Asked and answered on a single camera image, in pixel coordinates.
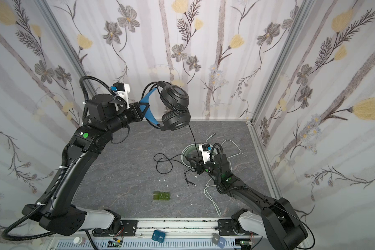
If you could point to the aluminium frame rail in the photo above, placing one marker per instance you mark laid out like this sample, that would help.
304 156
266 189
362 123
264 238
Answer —
175 226

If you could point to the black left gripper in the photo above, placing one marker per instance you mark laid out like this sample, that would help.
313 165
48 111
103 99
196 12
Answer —
136 110

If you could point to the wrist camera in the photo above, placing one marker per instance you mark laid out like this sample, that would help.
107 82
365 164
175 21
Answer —
205 150
121 90

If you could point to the white cable duct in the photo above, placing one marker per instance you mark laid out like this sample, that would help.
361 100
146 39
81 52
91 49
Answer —
141 244

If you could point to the black blue headphones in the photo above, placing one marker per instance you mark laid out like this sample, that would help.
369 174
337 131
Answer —
174 98

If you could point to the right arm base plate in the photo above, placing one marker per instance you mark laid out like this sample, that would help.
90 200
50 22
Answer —
226 227

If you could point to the mint green headphones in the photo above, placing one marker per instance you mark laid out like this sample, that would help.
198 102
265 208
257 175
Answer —
191 151

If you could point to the white round cap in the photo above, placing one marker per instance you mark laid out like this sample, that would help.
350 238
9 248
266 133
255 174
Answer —
78 240

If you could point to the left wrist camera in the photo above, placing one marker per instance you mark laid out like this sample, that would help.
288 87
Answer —
121 90

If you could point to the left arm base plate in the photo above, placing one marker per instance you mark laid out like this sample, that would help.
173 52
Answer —
128 228

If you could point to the small circuit board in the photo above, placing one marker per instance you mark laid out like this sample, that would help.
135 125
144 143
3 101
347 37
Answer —
114 244

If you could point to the green plastic block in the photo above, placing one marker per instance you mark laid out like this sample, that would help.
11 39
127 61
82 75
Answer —
161 196

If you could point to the grey blue tag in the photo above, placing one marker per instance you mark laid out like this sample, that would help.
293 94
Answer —
218 241

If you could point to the blue square tag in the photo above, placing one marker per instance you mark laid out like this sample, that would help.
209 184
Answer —
158 236

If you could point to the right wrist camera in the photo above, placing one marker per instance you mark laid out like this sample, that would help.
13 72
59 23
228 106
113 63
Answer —
205 150

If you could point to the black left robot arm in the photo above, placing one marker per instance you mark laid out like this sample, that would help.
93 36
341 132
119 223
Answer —
105 112

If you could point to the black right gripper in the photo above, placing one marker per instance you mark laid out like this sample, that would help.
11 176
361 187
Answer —
201 167

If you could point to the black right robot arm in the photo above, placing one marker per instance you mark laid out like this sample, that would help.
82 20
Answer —
282 226

